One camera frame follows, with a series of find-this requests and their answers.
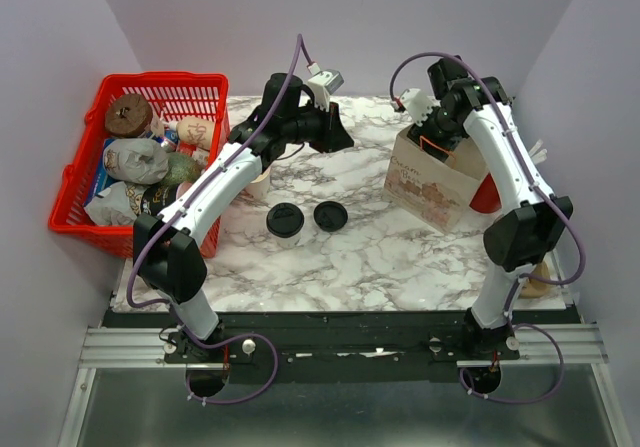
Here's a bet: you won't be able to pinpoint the beige printed bottle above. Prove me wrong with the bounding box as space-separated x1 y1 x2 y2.
167 116 216 151

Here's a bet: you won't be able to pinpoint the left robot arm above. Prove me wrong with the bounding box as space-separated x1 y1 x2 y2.
133 69 354 362

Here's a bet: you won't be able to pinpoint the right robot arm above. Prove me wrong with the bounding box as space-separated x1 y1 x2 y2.
400 53 573 359

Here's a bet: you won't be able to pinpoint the black food cup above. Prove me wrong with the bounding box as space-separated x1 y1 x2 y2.
139 182 192 216

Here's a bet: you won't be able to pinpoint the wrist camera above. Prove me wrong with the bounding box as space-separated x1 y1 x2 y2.
306 69 344 111
394 88 438 126

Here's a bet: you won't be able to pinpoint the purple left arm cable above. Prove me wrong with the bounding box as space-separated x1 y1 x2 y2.
125 34 321 311

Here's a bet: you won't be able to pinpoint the blue flat package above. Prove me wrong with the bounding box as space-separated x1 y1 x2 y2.
83 138 116 206

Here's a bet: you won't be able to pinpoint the white wrapped straws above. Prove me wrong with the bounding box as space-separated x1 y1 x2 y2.
528 140 547 165

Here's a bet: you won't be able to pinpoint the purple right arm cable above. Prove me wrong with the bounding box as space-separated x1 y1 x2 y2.
388 52 587 403

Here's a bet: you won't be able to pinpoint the cardboard cup carrier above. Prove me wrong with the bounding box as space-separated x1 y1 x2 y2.
519 261 551 299

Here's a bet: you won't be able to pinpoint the white paper coffee cup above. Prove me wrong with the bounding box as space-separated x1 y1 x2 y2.
276 232 301 249

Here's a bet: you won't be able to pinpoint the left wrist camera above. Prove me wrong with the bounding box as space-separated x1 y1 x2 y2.
306 69 344 111

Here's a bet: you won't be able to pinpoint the paper takeout bag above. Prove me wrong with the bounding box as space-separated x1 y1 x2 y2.
384 128 488 233

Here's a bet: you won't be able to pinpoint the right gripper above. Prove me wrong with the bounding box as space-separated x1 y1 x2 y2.
406 102 466 165

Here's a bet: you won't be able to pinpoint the silver snack bag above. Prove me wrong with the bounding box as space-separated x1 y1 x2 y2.
84 181 147 226

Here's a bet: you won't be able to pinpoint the green avocado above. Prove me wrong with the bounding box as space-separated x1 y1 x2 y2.
159 152 202 186

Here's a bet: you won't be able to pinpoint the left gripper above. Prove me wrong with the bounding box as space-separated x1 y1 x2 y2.
282 98 355 154

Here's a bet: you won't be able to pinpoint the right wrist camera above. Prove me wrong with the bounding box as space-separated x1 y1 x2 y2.
394 88 438 126

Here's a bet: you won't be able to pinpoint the grey crumpled bag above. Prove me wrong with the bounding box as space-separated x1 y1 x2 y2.
102 138 169 185

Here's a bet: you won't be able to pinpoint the black coffee cup lid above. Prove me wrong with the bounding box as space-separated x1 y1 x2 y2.
266 202 305 238

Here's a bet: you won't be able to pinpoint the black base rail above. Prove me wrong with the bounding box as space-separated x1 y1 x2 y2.
82 309 583 393

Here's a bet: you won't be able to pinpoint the red straw cup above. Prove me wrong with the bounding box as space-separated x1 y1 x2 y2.
470 174 501 214

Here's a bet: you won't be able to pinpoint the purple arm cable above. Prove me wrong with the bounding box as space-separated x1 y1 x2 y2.
388 52 587 403
125 34 321 311

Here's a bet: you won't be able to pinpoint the red plastic basket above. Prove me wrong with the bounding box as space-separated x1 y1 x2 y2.
48 71 230 259

